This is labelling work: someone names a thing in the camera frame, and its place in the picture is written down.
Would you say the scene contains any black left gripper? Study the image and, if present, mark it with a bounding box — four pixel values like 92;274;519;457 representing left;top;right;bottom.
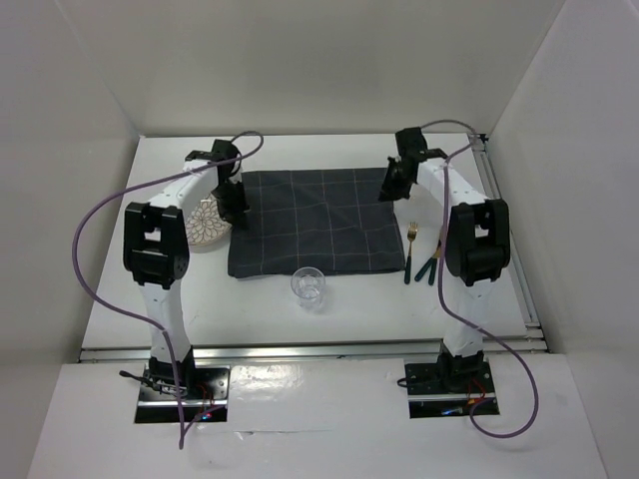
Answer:
211;180;250;230

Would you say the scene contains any floral plate orange rim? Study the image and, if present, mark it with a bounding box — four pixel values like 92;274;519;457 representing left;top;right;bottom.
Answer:
186;196;232;250

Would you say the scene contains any dark checked cloth napkin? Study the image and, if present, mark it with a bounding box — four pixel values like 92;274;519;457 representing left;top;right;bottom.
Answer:
227;168;404;279

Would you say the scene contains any clear plastic cup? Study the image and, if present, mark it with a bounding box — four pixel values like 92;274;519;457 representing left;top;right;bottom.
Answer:
291;266;326;313

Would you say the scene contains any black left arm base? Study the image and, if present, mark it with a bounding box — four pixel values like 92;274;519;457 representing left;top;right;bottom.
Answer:
119;366;231;424

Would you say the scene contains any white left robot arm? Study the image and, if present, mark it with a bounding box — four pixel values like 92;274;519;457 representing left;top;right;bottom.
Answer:
123;141;249;398

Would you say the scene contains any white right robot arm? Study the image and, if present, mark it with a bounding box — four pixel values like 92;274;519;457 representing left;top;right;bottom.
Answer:
379;146;510;393

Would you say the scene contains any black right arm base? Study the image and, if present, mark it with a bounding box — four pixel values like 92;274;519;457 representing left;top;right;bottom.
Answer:
396;360;500;419

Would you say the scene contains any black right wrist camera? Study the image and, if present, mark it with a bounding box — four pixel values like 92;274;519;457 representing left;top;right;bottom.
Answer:
394;127;428;158

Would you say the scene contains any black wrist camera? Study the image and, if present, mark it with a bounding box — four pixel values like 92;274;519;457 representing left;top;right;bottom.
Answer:
211;139;240;163
394;127;428;158

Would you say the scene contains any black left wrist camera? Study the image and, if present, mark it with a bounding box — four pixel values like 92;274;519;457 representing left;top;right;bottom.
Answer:
211;139;240;163

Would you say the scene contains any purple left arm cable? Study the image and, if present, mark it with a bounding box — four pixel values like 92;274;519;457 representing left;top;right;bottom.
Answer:
70;130;265;450

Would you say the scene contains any gold fork green handle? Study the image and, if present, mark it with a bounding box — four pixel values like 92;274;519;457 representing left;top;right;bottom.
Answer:
403;222;418;284

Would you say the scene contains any gold knife green handle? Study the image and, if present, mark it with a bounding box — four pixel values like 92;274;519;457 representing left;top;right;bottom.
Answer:
414;241;441;282

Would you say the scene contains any gold spoon green handle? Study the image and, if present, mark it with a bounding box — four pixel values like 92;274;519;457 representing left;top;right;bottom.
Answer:
426;253;439;286

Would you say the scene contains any aluminium right side rail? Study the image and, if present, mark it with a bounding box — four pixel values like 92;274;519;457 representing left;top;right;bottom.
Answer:
472;134;546;343

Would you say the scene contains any aluminium front table rail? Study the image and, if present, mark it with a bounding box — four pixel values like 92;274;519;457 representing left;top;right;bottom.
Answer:
79;329;549;363

